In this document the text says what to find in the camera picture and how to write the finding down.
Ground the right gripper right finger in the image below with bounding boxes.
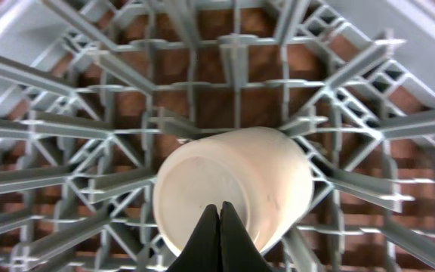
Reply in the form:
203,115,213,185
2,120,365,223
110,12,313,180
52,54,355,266
220,202,272,272

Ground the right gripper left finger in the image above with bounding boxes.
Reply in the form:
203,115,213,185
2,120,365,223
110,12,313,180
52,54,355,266
167,204,221,272

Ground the white cup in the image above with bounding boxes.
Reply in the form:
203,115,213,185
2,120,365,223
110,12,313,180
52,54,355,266
153,127,314,255

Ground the grey dishwasher rack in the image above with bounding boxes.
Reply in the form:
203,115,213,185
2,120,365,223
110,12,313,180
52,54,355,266
0,1,435,271

